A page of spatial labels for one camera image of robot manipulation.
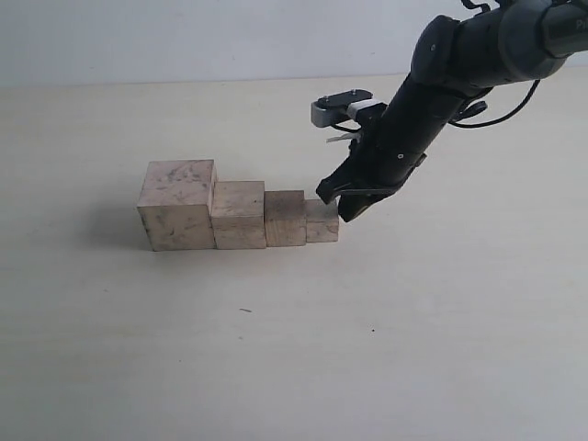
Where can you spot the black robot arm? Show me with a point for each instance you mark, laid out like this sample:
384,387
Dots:
454,65

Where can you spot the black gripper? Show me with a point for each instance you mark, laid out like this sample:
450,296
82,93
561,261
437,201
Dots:
391,144

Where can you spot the second largest wooden cube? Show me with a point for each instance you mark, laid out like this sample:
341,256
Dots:
238,215

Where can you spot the smallest wooden cube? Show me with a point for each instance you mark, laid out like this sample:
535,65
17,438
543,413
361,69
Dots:
322,222

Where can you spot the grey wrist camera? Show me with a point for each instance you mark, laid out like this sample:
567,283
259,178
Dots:
331,110

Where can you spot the third largest wooden cube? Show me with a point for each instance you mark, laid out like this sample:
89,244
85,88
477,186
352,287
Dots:
285,218

